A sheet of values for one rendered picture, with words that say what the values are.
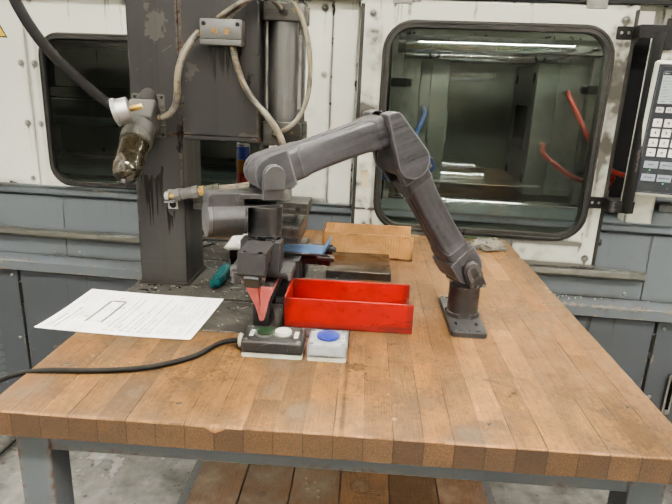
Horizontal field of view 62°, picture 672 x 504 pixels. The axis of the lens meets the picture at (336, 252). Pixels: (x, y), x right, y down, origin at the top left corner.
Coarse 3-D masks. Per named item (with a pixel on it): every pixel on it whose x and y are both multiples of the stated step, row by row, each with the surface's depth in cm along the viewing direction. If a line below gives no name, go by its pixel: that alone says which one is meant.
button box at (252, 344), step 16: (240, 336) 97; (256, 336) 96; (272, 336) 97; (288, 336) 96; (304, 336) 98; (256, 352) 95; (272, 352) 95; (288, 352) 95; (48, 368) 87; (64, 368) 87; (80, 368) 87; (96, 368) 88; (112, 368) 88; (128, 368) 88; (144, 368) 89
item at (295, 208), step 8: (288, 192) 126; (200, 200) 125; (280, 200) 126; (288, 200) 126; (296, 200) 127; (304, 200) 127; (200, 208) 125; (288, 208) 124; (296, 208) 124; (304, 208) 124; (288, 216) 123; (296, 216) 128; (304, 216) 130; (288, 224) 121; (296, 224) 122; (304, 224) 128; (288, 232) 119; (296, 232) 119; (304, 232) 129; (288, 240) 119; (296, 240) 119
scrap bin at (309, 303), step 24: (288, 288) 111; (312, 288) 118; (336, 288) 117; (360, 288) 117; (384, 288) 117; (408, 288) 116; (288, 312) 107; (312, 312) 107; (336, 312) 106; (360, 312) 106; (384, 312) 106; (408, 312) 106
